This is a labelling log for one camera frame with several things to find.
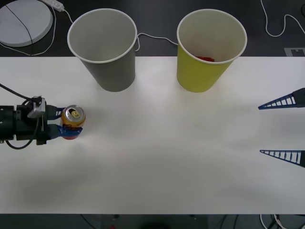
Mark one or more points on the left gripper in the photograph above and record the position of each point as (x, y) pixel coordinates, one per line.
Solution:
(26, 128)

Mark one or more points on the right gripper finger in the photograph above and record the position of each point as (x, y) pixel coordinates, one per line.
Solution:
(299, 97)
(299, 157)

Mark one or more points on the yellow and red drink can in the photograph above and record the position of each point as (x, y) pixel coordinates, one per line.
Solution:
(72, 117)

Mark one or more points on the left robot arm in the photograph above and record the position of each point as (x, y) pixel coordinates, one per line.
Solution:
(6, 121)

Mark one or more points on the grey marker plate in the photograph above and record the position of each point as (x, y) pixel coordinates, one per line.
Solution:
(289, 51)

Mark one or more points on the yellow-green waste bin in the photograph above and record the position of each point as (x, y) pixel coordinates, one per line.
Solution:
(205, 71)

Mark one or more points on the round white disc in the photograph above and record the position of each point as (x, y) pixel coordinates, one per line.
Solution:
(16, 23)

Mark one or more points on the white power strip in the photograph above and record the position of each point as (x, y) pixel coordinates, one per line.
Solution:
(53, 3)

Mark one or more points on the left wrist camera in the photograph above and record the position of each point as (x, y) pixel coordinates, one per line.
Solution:
(36, 107)

